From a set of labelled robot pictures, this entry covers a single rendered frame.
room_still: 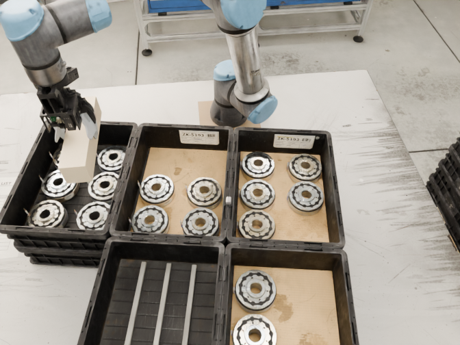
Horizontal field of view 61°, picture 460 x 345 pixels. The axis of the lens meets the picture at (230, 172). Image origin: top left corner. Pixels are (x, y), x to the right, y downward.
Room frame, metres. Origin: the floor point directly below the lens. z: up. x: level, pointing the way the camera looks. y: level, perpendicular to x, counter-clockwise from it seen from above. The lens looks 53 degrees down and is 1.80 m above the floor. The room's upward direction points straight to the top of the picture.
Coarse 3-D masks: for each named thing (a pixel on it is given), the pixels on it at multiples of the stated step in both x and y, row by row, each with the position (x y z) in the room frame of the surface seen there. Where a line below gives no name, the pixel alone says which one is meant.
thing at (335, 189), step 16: (240, 128) 0.84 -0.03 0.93; (256, 128) 0.84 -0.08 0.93; (272, 128) 0.84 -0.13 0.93; (336, 176) 0.65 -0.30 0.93; (336, 192) 0.59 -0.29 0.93; (336, 208) 0.54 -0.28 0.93; (240, 240) 0.45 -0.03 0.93; (256, 240) 0.45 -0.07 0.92; (272, 240) 0.45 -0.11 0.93; (288, 240) 0.45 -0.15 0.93
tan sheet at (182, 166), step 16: (160, 160) 0.79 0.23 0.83; (176, 160) 0.79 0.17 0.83; (192, 160) 0.79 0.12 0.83; (208, 160) 0.79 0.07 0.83; (224, 160) 0.79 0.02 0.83; (144, 176) 0.72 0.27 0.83; (176, 176) 0.72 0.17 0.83; (192, 176) 0.72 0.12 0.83; (208, 176) 0.72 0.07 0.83; (224, 176) 0.72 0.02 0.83; (176, 192) 0.66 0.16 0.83; (176, 208) 0.61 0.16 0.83; (192, 208) 0.61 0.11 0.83; (176, 224) 0.55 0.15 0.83
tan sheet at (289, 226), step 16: (240, 160) 0.79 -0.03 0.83; (240, 176) 0.72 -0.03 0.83; (272, 176) 0.72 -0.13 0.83; (288, 176) 0.72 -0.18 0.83; (320, 176) 0.72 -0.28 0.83; (240, 208) 0.61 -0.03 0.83; (272, 208) 0.61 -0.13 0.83; (288, 208) 0.61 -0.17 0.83; (288, 224) 0.55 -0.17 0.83; (304, 224) 0.55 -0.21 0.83; (320, 224) 0.55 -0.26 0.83; (304, 240) 0.50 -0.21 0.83; (320, 240) 0.50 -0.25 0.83
